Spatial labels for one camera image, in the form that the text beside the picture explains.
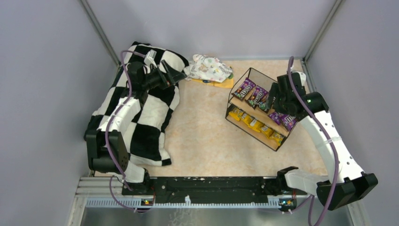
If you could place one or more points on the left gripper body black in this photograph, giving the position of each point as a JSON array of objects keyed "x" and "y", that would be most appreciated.
[{"x": 165, "y": 75}]

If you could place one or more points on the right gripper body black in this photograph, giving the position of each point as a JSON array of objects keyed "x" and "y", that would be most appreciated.
[{"x": 275, "y": 94}]

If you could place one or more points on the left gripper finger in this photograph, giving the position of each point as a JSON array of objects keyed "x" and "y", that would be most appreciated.
[
  {"x": 170, "y": 76},
  {"x": 161, "y": 78}
]

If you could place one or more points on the purple m&m bag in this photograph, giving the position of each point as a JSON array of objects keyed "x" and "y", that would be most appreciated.
[
  {"x": 276, "y": 117},
  {"x": 256, "y": 96},
  {"x": 244, "y": 89}
]

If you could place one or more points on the brown M&M bag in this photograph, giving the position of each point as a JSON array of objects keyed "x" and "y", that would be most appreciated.
[{"x": 263, "y": 104}]

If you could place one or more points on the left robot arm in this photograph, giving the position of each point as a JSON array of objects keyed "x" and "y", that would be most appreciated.
[{"x": 106, "y": 149}]

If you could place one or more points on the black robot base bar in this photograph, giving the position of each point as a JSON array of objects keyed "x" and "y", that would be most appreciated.
[{"x": 209, "y": 189}]

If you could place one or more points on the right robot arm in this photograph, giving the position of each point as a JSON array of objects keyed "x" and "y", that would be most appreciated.
[{"x": 346, "y": 182}]

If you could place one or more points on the purple M&M bag on shelf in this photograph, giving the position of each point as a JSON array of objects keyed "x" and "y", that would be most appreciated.
[{"x": 244, "y": 89}]

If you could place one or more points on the yellow M&M bags lower shelf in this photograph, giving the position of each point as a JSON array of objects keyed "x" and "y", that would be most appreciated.
[{"x": 257, "y": 126}]

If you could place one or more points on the floral white cloth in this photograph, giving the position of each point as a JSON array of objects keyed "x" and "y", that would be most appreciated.
[{"x": 208, "y": 68}]

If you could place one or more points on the yellow cloth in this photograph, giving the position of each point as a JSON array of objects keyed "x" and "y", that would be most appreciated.
[{"x": 227, "y": 83}]

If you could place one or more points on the black white checkered pillow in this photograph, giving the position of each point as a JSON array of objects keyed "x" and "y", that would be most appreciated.
[{"x": 145, "y": 136}]

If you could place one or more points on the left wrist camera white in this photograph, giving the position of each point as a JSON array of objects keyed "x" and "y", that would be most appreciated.
[{"x": 149, "y": 59}]

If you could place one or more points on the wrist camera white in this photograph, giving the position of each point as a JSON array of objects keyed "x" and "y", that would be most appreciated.
[
  {"x": 299, "y": 82},
  {"x": 149, "y": 59}
]

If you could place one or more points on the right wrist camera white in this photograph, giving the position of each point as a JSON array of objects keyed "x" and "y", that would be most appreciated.
[{"x": 299, "y": 82}]

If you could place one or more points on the black wire wooden shelf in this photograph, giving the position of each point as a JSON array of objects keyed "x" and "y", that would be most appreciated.
[{"x": 257, "y": 113}]

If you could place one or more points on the white toothed rail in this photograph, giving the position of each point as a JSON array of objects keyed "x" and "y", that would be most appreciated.
[{"x": 108, "y": 202}]

